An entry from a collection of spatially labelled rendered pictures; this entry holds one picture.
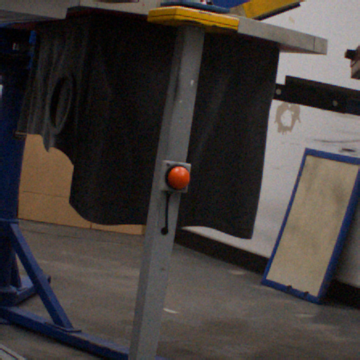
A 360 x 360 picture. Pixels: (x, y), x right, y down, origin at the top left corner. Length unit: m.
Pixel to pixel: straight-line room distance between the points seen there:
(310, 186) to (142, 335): 3.50
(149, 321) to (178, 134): 0.34
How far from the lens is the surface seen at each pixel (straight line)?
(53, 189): 6.81
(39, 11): 1.72
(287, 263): 5.27
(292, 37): 2.17
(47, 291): 3.28
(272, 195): 5.80
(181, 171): 1.81
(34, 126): 2.39
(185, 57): 1.84
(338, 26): 5.38
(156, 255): 1.85
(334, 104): 3.29
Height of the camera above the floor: 0.74
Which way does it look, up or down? 3 degrees down
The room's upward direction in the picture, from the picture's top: 9 degrees clockwise
